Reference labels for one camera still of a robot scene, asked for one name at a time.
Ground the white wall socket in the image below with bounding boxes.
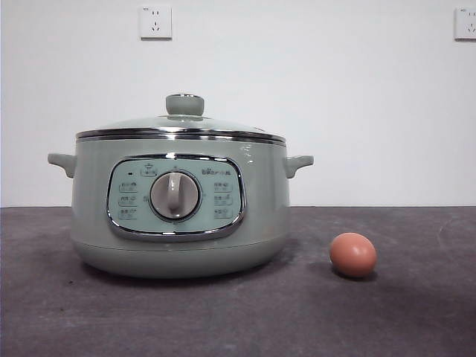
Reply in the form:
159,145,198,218
454,6,476,42
139,4,173,41

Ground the brown egg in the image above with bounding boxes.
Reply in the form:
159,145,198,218
329,232,378,278

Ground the glass lid with green knob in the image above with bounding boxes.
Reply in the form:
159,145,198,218
75,93,288,144

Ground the sage green electric cooking pot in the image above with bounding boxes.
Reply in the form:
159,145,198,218
47,136,315,280

